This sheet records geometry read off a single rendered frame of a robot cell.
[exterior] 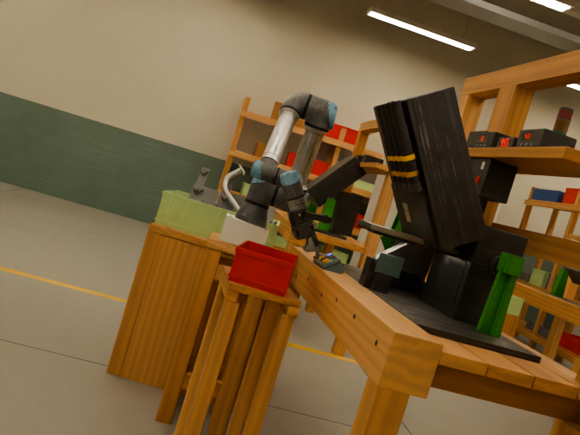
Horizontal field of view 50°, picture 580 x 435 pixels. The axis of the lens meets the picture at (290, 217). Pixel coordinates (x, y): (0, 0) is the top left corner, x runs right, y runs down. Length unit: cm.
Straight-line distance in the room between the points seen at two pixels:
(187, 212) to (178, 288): 39
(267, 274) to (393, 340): 67
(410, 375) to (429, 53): 887
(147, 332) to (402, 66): 760
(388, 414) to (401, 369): 12
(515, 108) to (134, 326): 207
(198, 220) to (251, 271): 111
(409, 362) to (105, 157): 832
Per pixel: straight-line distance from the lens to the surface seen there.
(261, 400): 225
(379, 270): 226
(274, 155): 260
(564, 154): 211
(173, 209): 323
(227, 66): 965
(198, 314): 279
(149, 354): 328
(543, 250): 241
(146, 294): 322
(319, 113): 275
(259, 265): 214
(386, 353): 163
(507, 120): 277
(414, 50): 1021
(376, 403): 166
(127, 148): 961
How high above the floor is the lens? 117
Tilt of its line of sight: 3 degrees down
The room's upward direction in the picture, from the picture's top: 17 degrees clockwise
